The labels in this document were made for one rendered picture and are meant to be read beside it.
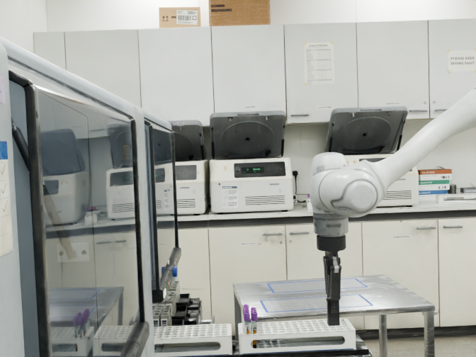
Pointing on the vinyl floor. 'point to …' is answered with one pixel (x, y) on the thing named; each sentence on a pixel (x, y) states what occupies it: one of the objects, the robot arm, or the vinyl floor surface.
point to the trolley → (386, 303)
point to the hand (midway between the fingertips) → (333, 312)
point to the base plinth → (418, 332)
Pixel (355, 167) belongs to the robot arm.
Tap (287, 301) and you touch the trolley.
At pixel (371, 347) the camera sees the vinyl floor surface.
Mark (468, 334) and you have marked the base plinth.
